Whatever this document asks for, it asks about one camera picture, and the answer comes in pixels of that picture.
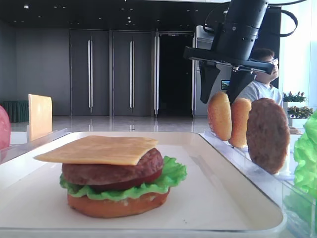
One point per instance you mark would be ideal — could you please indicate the seated person grey shirt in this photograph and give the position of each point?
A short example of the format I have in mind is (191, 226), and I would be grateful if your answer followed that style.
(261, 87)

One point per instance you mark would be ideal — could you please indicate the bottom bun on tray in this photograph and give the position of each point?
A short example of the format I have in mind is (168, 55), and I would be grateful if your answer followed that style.
(114, 209)

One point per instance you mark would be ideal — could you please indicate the clear acrylic right food rack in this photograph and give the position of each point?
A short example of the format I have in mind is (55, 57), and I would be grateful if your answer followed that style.
(277, 187)

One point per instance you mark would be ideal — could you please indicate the green lettuce in rack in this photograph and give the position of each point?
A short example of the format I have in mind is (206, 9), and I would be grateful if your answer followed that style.
(305, 158)

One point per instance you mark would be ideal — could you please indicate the clear acrylic left food rack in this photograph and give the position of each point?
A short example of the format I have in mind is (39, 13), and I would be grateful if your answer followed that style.
(14, 151)

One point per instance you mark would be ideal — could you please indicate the sesame bun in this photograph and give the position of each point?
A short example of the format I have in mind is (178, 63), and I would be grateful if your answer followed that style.
(239, 115)
(219, 116)

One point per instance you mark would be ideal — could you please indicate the brown meat patty in rack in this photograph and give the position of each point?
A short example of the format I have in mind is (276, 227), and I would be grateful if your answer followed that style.
(268, 135)

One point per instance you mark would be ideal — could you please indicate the white rectangular tray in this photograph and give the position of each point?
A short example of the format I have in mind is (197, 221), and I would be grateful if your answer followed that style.
(214, 201)

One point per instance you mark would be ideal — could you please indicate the orange cheese slice in rack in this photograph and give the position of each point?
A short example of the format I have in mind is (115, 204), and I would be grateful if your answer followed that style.
(40, 116)

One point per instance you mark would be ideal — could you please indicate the green draped table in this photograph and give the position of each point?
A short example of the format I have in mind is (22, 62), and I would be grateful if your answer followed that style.
(18, 111)

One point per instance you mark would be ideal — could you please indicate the potted flowering plants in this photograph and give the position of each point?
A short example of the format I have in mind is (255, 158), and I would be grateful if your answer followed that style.
(295, 105)

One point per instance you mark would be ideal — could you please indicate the meat patty on burger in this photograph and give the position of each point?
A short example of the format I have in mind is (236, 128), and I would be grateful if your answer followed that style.
(100, 174)

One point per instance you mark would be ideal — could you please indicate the cheese slice on burger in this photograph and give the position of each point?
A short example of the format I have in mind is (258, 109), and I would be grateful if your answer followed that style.
(119, 151)

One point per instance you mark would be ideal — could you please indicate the tomato slice on burger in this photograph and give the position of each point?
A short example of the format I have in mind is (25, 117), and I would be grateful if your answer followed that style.
(127, 184)

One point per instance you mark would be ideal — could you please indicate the red tomato slice in rack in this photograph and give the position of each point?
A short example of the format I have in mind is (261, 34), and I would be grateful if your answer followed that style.
(5, 129)

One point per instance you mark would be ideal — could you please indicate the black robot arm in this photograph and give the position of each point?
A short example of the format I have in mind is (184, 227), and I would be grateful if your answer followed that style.
(249, 12)

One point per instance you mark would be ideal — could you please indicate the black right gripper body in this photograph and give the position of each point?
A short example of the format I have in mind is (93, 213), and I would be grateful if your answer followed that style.
(231, 46)

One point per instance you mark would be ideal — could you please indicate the black right gripper finger screen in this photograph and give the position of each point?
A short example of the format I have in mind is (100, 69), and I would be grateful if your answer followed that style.
(209, 73)
(239, 80)

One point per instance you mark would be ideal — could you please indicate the dark double doors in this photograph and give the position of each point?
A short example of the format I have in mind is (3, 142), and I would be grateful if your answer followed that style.
(111, 73)

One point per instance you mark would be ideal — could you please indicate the lettuce leaf on burger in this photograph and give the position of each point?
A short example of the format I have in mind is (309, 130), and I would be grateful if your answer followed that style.
(173, 174)

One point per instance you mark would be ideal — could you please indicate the clear acrylic food rack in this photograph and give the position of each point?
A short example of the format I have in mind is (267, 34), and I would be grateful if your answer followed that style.
(14, 151)
(277, 187)

